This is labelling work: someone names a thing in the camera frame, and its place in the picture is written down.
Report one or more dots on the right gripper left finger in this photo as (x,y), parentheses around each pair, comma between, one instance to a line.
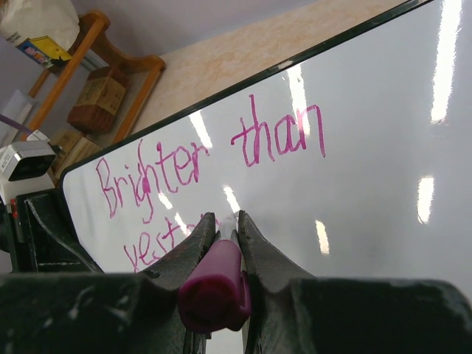
(104,313)

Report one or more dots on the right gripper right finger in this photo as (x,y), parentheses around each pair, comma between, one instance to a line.
(296,312)

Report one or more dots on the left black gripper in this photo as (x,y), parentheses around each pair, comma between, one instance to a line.
(50,213)

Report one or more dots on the pink capped whiteboard marker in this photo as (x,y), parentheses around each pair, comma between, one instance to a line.
(216,294)

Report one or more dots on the white whiteboard black frame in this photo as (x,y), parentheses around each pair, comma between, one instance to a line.
(354,160)

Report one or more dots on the clear plastic box on shelf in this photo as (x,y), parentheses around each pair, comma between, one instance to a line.
(17,108)

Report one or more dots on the orange wooden shelf rack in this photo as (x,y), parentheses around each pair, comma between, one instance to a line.
(143,75)

